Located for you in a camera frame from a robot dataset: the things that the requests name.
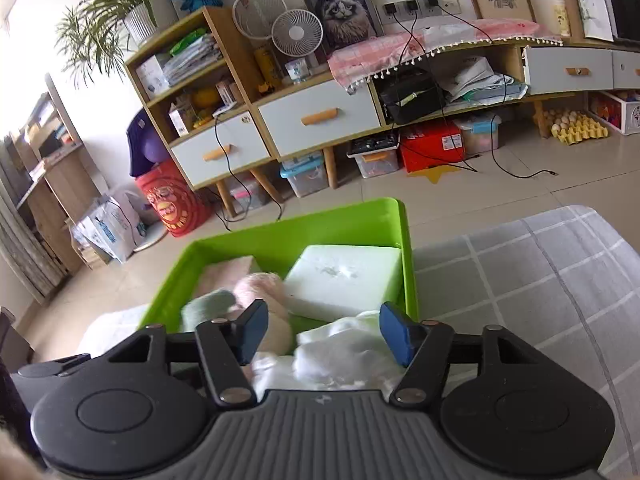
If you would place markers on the stack of papers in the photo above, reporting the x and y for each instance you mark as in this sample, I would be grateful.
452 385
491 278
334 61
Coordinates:
201 53

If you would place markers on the wooden desk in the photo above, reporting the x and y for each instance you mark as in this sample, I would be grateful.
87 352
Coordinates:
61 174

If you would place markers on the white foam block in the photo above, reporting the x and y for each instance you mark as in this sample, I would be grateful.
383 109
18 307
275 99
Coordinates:
328 282

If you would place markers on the clear bin blue lid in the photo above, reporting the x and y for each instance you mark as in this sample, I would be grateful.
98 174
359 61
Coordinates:
306 174

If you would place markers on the white toy box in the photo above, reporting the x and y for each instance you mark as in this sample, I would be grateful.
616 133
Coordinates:
619 110

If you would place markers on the green towel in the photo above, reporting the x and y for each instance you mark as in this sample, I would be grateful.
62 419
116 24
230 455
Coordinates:
213 305

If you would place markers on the black bag on shelf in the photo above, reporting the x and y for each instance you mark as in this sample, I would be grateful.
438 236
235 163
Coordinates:
408 94

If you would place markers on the pink lace cloth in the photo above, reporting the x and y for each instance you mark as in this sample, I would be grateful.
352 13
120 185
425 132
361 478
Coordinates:
379 57

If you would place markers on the red printed bucket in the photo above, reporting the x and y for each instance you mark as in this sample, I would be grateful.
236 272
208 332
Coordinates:
180 209

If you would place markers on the small white desk fan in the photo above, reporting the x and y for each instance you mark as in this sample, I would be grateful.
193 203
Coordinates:
297 33

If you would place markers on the white paper shopping bag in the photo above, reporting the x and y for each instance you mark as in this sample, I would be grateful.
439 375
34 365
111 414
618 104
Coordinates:
112 224

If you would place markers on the white round fan guard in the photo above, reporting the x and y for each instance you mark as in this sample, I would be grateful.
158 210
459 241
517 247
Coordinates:
254 18

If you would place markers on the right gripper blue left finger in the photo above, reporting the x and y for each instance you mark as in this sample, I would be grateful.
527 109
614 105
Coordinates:
227 347

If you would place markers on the potted green plant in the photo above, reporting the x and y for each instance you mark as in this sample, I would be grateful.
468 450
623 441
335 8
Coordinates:
93 39

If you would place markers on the long wooden tv cabinet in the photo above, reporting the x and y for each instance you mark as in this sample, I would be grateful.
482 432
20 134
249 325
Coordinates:
319 114

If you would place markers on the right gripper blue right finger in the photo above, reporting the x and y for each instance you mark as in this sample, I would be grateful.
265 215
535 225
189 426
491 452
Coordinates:
422 349

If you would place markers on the yellow egg tray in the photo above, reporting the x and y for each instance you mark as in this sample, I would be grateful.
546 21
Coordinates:
572 126

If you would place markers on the white microwave oven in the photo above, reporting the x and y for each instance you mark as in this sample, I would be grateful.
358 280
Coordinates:
610 20

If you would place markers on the wooden shelf cabinet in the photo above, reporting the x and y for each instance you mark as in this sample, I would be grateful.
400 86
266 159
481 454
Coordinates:
209 120

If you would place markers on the wall power sockets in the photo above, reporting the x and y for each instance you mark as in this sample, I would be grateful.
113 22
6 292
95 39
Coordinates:
409 10

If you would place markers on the grey checked table cloth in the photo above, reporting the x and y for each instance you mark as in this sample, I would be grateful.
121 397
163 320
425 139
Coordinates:
566 282

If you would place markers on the clear bin black lid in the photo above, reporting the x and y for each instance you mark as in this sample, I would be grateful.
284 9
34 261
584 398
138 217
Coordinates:
375 155

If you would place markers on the red cardboard box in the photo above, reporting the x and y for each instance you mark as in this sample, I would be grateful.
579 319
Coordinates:
431 144

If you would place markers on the white cloth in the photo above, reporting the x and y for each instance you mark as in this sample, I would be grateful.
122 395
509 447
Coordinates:
347 354

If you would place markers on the green plastic bin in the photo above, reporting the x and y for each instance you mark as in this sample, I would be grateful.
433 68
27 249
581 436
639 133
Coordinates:
276 246

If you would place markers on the framed cat picture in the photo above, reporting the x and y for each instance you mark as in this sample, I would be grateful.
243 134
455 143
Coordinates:
345 22

